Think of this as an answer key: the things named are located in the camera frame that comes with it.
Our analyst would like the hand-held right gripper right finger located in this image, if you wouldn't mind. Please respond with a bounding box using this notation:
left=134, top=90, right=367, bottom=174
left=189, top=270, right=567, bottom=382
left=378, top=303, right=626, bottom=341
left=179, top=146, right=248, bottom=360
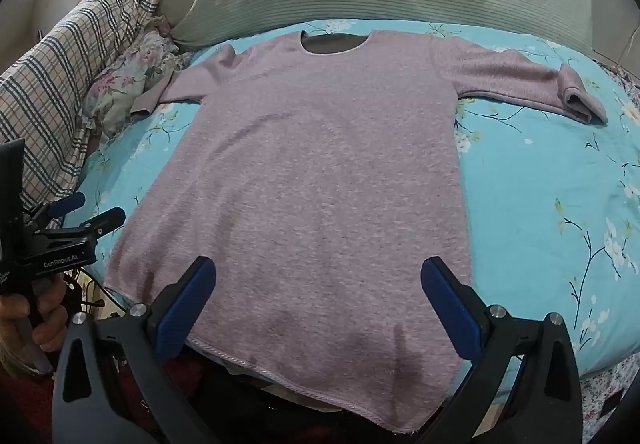
left=420, top=255, right=584, bottom=444

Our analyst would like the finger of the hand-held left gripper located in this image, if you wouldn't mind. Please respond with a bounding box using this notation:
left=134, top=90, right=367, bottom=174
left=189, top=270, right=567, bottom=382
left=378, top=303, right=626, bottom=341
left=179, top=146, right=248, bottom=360
left=47, top=207, right=127, bottom=245
left=29, top=191, right=87, bottom=226

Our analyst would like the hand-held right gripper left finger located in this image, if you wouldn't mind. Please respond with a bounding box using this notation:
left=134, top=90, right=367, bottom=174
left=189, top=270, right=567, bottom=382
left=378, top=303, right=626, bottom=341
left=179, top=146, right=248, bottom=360
left=52, top=255, right=221, bottom=444

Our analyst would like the pink towel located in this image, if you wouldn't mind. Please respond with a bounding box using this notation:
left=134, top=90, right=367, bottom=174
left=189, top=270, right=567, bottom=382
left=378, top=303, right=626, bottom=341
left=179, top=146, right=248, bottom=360
left=104, top=30, right=609, bottom=435

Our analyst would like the person's left hand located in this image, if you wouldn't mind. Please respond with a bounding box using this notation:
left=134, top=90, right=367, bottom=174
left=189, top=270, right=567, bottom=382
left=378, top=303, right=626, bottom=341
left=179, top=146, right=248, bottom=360
left=0, top=274, right=69, bottom=375

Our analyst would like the dark red cloth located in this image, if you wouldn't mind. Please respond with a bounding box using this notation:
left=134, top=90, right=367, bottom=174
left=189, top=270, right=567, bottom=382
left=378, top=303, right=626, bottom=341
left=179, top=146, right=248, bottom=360
left=0, top=349, right=251, bottom=444

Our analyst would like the plaid blanket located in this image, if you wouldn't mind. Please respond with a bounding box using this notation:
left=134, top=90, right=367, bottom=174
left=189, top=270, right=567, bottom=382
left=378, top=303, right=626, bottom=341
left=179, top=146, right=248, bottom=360
left=0, top=0, right=190, bottom=211

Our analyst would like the white floral pillow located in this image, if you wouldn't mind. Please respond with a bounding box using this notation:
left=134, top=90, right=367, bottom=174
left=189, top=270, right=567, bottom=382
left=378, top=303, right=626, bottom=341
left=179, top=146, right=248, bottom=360
left=82, top=27, right=195, bottom=146

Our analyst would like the blue floral bed sheet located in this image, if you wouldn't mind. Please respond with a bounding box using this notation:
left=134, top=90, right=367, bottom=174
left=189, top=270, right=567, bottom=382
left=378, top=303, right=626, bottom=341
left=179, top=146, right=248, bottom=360
left=62, top=17, right=640, bottom=407

